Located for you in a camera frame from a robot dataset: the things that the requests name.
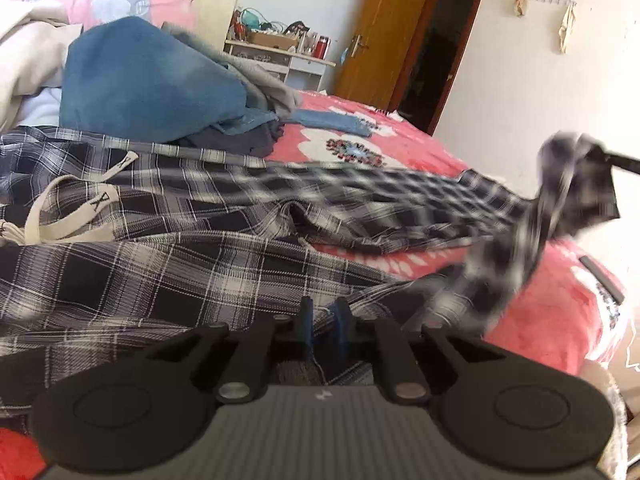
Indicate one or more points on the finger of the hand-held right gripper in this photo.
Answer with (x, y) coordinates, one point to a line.
(622, 162)

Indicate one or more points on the beige garment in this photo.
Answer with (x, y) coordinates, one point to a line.
(30, 50)

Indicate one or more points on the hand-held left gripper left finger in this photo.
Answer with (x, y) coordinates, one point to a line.
(306, 321)

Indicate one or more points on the dark wooden door frame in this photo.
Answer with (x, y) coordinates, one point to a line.
(480, 35)

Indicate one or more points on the blue jeans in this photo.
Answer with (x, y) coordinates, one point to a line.
(150, 75)

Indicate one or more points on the teal plastic bag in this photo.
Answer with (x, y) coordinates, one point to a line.
(252, 20)

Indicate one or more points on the tan hanging cloth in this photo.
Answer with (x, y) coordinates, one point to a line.
(521, 6)

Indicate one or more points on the wooden door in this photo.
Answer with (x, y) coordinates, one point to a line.
(385, 30)

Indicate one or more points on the white shelf unit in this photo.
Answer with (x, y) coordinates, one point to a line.
(305, 67)

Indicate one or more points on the black white plaid shirt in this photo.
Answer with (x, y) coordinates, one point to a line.
(150, 270)

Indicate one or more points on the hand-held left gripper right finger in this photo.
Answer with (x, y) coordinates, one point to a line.
(342, 326)

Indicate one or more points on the white garment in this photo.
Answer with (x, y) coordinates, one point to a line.
(40, 107)

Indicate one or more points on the dark grey garment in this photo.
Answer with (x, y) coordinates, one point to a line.
(235, 140)

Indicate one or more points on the cardboard box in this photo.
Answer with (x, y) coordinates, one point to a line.
(272, 40)

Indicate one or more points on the grey sweater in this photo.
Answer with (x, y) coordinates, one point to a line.
(270, 90)

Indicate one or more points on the cream hanging cloth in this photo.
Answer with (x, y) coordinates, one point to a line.
(566, 30)

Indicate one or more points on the red bottle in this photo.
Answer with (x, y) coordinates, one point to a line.
(321, 47)

